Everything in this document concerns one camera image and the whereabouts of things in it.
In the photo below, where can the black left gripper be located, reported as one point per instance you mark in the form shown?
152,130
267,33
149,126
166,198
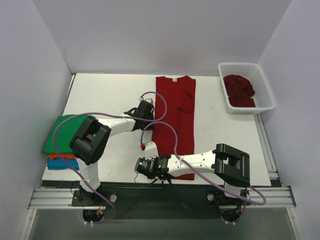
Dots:
149,122

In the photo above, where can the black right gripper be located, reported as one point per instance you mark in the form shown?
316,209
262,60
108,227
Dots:
162,178

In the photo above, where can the red t shirt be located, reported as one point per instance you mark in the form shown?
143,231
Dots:
179,95

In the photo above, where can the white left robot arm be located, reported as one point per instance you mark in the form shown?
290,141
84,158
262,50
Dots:
89,142

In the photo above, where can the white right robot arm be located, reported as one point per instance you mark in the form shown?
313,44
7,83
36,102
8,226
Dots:
228,163

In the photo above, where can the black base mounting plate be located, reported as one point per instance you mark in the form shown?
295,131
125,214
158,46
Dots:
156,202

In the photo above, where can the green folded t shirt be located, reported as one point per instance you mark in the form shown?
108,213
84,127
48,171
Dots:
64,134

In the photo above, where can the blue folded t shirt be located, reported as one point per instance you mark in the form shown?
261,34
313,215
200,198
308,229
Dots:
59,164

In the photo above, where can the dark red crumpled shirt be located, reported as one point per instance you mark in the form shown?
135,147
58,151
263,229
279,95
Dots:
240,91

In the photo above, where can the orange folded t shirt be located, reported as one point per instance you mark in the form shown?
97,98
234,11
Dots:
65,156

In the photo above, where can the white plastic basket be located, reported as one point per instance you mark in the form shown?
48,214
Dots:
263,98

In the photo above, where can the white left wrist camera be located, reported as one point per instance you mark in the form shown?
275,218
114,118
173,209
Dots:
148,100

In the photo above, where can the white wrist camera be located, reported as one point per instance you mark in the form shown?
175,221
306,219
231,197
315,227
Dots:
150,150
148,100

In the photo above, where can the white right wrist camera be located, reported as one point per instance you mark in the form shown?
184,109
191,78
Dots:
150,150

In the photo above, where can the aluminium extrusion rail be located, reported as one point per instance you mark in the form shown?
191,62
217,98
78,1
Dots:
61,198

